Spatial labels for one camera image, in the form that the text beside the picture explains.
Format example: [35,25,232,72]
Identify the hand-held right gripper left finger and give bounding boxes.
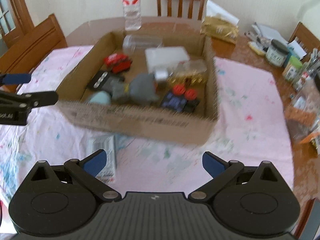
[24,149,120,204]

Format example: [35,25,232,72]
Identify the large clear black-lidded jar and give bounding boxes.
[284,74,320,144]

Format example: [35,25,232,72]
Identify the black cube toy red buttons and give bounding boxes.
[160,84,201,113]

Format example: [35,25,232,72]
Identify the light blue round object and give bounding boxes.
[88,91,112,105]

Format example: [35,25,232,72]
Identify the wooden door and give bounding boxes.
[0,0,35,48]

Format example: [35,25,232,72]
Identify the yellow packet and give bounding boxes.
[248,41,267,56]

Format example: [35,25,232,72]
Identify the brown cardboard box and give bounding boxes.
[55,29,220,146]

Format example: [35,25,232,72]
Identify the red toy car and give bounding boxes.
[103,53,133,74]

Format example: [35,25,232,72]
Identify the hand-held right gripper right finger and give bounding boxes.
[188,151,286,204]

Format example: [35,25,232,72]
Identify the clear jar of gold beads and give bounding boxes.
[154,60,208,85]

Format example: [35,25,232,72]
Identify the small green-lidded jar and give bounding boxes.
[282,56,303,81]

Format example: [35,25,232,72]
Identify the black-lidded labelled glass jar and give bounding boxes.
[265,39,290,67]

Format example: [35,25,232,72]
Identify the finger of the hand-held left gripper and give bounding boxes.
[0,73,32,85]
[0,90,60,108]

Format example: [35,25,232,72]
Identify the white papers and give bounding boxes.
[252,22,307,60]

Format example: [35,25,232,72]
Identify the empty clear plastic jar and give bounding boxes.
[122,34,163,55]

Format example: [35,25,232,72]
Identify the grey plush toy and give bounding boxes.
[111,73,161,106]

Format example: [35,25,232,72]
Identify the white plastic bottle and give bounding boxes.
[144,46,189,73]

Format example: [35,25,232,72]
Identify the clear water bottle red label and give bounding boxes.
[121,0,142,32]

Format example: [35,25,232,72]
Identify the pink floral cloth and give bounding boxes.
[0,45,294,207]

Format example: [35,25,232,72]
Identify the gold tissue pack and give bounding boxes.
[201,0,240,45]

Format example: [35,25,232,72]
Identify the bundle of pens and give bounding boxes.
[244,23,269,48]

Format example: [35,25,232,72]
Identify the black packet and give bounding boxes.
[87,70,125,91]

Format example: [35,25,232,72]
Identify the printed grey packet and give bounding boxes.
[86,134,117,181]

